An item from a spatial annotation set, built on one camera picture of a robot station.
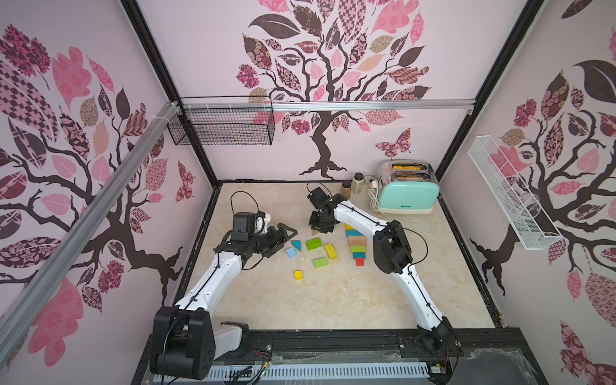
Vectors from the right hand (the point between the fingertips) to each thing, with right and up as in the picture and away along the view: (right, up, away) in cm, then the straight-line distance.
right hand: (314, 229), depth 100 cm
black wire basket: (-46, +50, +22) cm, 72 cm away
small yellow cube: (-6, -15, -12) cm, 21 cm away
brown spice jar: (+15, +17, +9) cm, 24 cm away
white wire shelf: (+61, +5, -34) cm, 70 cm away
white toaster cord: (+26, +15, +4) cm, 31 cm away
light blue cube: (-9, -8, -7) cm, 14 cm away
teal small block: (+17, -9, -10) cm, 22 cm away
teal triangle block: (-7, -6, -2) cm, 10 cm away
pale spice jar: (+21, +21, +11) cm, 31 cm away
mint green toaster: (+39, +18, -2) cm, 43 cm away
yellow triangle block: (+10, +4, -28) cm, 30 cm away
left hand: (-9, -2, -18) cm, 21 cm away
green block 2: (+3, -12, -7) cm, 14 cm away
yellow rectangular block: (+6, -8, -7) cm, 12 cm away
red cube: (+17, -11, -9) cm, 23 cm away
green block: (0, -6, -3) cm, 7 cm away
